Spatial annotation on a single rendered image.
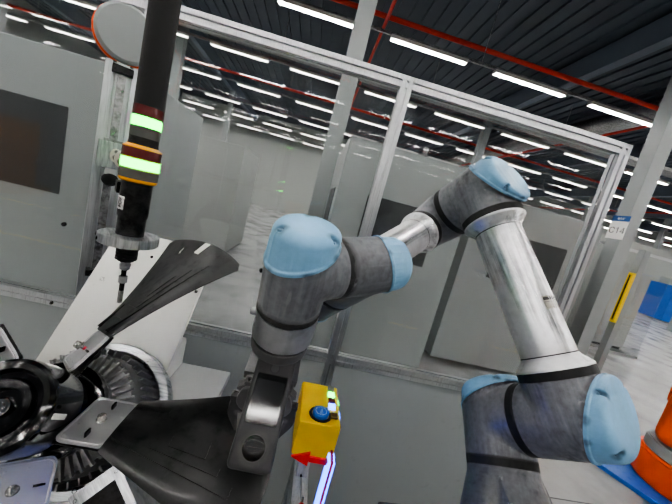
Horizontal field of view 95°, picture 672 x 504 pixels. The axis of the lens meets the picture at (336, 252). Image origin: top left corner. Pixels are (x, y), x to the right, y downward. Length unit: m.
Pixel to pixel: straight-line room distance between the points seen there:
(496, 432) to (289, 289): 0.47
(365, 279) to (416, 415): 1.17
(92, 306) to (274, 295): 0.65
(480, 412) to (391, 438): 0.89
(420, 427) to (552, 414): 0.97
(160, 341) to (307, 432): 0.40
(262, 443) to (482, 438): 0.42
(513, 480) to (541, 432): 0.09
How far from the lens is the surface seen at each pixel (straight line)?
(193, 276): 0.60
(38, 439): 0.60
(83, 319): 0.92
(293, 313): 0.33
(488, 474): 0.67
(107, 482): 0.70
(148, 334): 0.86
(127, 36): 1.20
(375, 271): 0.36
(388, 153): 1.17
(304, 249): 0.29
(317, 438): 0.84
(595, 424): 0.59
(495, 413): 0.66
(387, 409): 1.44
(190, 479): 0.54
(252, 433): 0.39
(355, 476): 1.63
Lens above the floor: 1.57
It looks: 9 degrees down
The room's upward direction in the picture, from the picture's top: 15 degrees clockwise
